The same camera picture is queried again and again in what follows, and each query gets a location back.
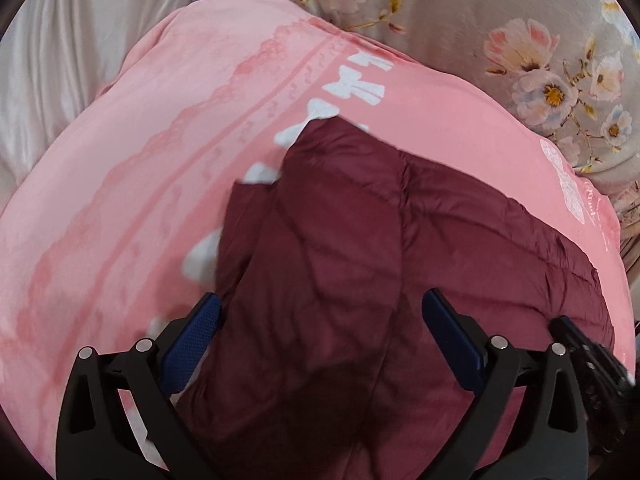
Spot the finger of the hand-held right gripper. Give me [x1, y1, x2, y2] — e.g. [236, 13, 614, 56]
[548, 315, 637, 397]

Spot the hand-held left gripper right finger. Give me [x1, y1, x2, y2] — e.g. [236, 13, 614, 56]
[421, 287, 592, 480]

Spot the pink printed blanket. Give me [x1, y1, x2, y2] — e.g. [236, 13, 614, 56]
[0, 0, 632, 480]

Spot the maroon puffer jacket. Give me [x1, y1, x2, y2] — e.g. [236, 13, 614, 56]
[172, 119, 617, 480]

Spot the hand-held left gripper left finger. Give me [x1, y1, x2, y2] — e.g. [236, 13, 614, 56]
[55, 292, 224, 480]

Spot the grey floral quilt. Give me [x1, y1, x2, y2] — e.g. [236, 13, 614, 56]
[210, 0, 640, 243]

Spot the white satin sheet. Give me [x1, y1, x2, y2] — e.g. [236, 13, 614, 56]
[0, 0, 223, 213]

